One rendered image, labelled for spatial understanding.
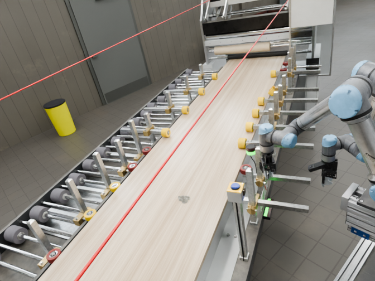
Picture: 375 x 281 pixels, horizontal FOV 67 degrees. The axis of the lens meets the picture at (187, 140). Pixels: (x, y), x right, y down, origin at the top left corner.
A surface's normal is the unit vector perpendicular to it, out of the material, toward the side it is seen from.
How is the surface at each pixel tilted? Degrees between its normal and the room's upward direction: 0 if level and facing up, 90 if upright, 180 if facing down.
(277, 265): 0
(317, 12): 90
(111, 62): 90
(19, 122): 90
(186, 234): 0
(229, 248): 0
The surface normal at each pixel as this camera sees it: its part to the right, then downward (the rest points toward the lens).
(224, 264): -0.18, -0.85
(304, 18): -0.39, 0.53
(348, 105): -0.74, 0.36
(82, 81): 0.66, 0.27
